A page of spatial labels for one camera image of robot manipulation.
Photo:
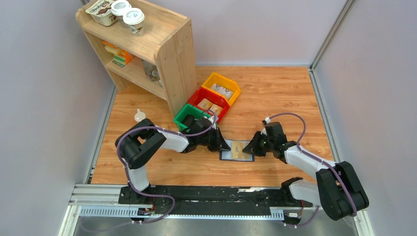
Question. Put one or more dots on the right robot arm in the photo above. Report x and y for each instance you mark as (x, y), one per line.
(337, 188)

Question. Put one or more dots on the yellow VIP card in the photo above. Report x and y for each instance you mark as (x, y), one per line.
(237, 150)

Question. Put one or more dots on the white sachet in yellow bin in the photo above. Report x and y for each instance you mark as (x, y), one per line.
(222, 90)

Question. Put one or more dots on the brown packet left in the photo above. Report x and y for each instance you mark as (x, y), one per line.
(205, 104)

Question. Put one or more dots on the navy blue card holder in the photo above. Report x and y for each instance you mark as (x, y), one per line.
(226, 155)

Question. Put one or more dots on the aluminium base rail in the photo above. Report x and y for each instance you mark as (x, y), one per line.
(183, 202)

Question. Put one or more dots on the white lidded paper cup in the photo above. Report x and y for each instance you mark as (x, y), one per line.
(118, 8)

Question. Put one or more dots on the red plastic bin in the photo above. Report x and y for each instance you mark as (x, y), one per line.
(211, 96)

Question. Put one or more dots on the black bag in green bin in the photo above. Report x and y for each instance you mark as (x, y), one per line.
(189, 121)

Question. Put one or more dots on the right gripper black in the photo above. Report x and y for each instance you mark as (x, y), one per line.
(252, 147)

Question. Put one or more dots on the brown packet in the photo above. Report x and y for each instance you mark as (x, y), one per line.
(217, 109)
(205, 104)

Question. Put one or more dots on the wooden shelf unit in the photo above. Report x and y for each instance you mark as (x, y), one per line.
(167, 43)

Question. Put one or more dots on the green plastic bin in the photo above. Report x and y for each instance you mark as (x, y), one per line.
(189, 109)

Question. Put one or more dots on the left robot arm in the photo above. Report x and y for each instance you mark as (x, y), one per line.
(140, 143)

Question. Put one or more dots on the clear squeeze bottle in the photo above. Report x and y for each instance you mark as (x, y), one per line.
(139, 116)

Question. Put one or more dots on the brown packet right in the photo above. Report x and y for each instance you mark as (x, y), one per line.
(217, 109)

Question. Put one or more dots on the yellow plastic bin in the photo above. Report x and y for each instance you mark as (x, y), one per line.
(216, 78)

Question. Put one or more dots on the orange snack package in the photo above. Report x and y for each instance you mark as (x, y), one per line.
(121, 57)

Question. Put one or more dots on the glass jar on shelf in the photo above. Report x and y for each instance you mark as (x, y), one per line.
(150, 71)

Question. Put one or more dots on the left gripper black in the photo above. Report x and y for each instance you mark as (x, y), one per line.
(220, 143)

